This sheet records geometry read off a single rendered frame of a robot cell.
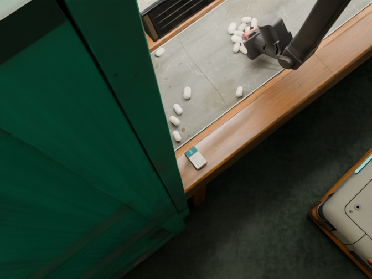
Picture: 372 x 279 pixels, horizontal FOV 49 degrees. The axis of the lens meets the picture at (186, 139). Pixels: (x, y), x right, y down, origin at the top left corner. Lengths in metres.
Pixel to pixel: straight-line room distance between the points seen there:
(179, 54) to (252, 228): 0.94
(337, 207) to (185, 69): 0.83
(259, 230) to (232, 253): 0.16
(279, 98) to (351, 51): 0.27
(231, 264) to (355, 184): 0.64
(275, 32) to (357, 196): 0.87
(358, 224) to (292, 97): 0.68
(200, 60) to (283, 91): 0.27
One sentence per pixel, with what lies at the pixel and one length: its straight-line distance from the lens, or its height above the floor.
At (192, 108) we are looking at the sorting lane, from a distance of 1.24.
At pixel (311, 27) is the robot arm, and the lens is 0.99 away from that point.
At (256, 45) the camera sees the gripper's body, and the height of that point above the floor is 0.84.
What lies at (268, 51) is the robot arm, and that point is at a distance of 1.19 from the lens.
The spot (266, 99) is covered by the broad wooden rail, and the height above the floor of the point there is 0.76.
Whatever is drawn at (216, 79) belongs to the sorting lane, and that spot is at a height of 0.74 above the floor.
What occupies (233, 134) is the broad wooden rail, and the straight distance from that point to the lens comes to 1.20.
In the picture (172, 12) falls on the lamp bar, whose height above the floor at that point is 1.08.
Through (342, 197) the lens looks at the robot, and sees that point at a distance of 1.75.
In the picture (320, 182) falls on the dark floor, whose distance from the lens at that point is 2.02.
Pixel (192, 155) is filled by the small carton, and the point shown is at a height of 0.78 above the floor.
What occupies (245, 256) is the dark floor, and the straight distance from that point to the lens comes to 1.93.
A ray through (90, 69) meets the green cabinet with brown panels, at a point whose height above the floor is 1.72.
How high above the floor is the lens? 1.91
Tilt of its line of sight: 75 degrees down
